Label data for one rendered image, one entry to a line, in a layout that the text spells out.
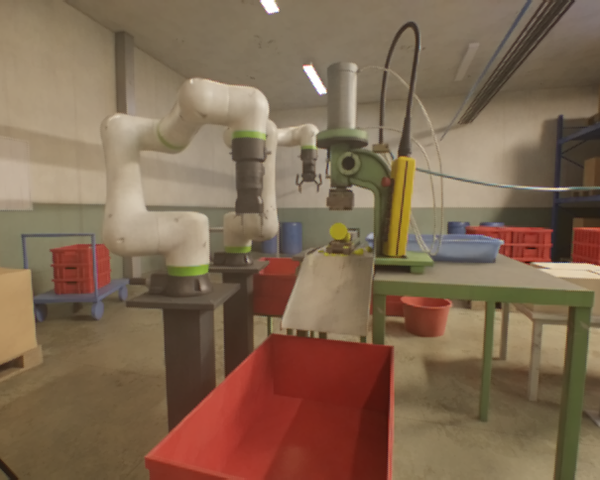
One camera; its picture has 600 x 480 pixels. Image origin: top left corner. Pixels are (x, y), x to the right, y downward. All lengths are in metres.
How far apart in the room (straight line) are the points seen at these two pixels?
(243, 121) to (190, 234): 0.36
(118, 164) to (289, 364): 0.83
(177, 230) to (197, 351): 0.37
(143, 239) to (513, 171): 9.57
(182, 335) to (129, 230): 0.35
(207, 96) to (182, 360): 0.75
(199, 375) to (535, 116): 9.98
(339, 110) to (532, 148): 9.06
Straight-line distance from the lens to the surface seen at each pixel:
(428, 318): 3.34
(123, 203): 1.05
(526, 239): 4.54
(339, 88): 1.40
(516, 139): 10.17
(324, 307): 1.06
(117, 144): 1.21
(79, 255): 4.33
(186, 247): 1.02
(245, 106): 0.91
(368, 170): 1.36
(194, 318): 1.05
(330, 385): 1.17
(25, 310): 3.17
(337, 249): 1.30
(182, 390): 1.16
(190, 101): 0.88
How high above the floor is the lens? 1.17
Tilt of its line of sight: 5 degrees down
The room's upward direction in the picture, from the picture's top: straight up
